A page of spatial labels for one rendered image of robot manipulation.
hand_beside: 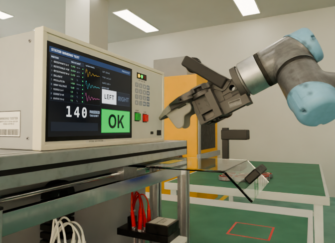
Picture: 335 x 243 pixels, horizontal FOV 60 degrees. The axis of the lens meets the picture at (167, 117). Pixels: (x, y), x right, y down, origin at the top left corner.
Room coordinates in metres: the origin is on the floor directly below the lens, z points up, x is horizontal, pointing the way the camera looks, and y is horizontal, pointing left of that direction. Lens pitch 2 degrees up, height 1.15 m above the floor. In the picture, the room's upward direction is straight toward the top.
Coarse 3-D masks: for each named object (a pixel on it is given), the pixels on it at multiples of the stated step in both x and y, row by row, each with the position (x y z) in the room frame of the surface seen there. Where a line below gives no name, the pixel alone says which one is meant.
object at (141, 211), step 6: (132, 192) 0.76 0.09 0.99; (132, 198) 0.79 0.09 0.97; (132, 204) 0.79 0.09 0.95; (132, 210) 0.75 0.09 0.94; (150, 210) 0.78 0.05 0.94; (132, 216) 0.75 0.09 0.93; (138, 216) 0.78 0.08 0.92; (144, 216) 0.75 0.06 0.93; (150, 216) 0.77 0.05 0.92; (132, 222) 0.75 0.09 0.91; (138, 222) 0.73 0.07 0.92; (144, 222) 0.75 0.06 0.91; (132, 228) 0.75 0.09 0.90; (138, 228) 0.73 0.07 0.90; (144, 228) 0.75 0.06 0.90
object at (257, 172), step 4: (256, 168) 0.65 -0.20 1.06; (260, 168) 0.67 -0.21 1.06; (264, 168) 0.70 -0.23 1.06; (252, 172) 0.64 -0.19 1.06; (256, 172) 0.64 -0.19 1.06; (260, 172) 0.64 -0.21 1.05; (248, 176) 0.64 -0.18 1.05; (252, 176) 0.64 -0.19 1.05; (256, 176) 0.64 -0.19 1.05; (248, 180) 0.64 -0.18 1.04; (252, 180) 0.64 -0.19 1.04
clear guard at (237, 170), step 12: (168, 168) 0.66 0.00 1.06; (180, 168) 0.65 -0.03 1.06; (192, 168) 0.64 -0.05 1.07; (204, 168) 0.64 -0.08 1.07; (216, 168) 0.64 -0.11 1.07; (228, 168) 0.64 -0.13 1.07; (240, 168) 0.70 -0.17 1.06; (252, 168) 0.78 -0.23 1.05; (240, 180) 0.63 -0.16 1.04; (264, 180) 0.77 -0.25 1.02; (252, 192) 0.62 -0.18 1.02
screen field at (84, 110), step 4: (68, 108) 0.52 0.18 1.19; (72, 108) 0.53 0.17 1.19; (76, 108) 0.54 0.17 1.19; (80, 108) 0.55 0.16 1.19; (84, 108) 0.56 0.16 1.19; (68, 112) 0.52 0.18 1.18; (72, 112) 0.53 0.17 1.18; (76, 112) 0.54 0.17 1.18; (80, 112) 0.55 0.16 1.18; (84, 112) 0.56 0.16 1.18; (64, 116) 0.51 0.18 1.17; (68, 116) 0.52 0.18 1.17; (72, 116) 0.53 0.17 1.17; (76, 116) 0.54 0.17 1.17; (80, 116) 0.55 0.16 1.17; (84, 116) 0.56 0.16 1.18
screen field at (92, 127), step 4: (52, 124) 0.49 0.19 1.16; (56, 124) 0.50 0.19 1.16; (60, 124) 0.50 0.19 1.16; (64, 124) 0.51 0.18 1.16; (68, 124) 0.52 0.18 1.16; (72, 124) 0.53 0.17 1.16; (76, 124) 0.54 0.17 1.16; (80, 124) 0.55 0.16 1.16; (84, 124) 0.56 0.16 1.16; (88, 124) 0.57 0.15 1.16; (92, 124) 0.58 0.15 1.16; (96, 124) 0.59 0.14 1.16; (52, 128) 0.49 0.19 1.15; (56, 128) 0.50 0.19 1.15; (60, 128) 0.50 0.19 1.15; (64, 128) 0.51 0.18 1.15; (68, 128) 0.52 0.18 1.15; (72, 128) 0.53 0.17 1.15; (76, 128) 0.54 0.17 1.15; (80, 128) 0.55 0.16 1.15; (84, 128) 0.56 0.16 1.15; (88, 128) 0.57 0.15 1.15; (92, 128) 0.58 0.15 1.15; (96, 128) 0.59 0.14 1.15
